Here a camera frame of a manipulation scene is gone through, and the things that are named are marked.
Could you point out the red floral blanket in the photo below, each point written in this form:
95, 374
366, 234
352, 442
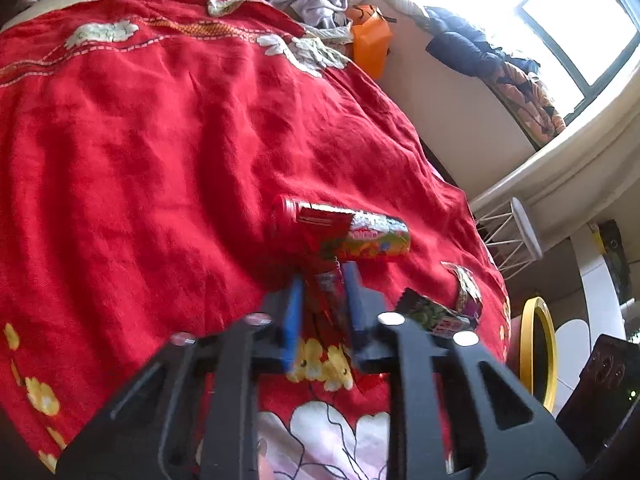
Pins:
144, 144

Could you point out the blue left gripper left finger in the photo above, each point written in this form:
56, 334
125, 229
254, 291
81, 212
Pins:
278, 341

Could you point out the white rounded drawer cabinet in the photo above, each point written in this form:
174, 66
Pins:
574, 348

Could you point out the black green snack packet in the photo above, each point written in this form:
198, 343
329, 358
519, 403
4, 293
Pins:
432, 316

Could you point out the purple foil snack wrapper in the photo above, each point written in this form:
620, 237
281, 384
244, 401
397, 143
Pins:
469, 300

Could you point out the dark navy jacket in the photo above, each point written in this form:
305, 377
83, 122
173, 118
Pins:
465, 48

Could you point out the cream window curtain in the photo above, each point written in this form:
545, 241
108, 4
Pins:
583, 170

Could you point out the white wire frame stool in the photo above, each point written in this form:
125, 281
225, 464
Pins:
510, 237

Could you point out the orange floral quilt on sill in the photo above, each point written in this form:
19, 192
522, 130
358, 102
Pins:
526, 99

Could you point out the yellow rimmed black trash bin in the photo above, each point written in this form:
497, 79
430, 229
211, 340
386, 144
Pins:
537, 352

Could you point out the orange paper bag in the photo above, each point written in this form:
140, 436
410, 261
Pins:
371, 35

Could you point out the white desk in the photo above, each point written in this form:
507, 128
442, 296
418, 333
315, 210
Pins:
602, 302

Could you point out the red candy tube wrapper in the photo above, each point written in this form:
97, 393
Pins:
332, 232

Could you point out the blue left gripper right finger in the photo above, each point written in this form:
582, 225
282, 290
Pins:
362, 307

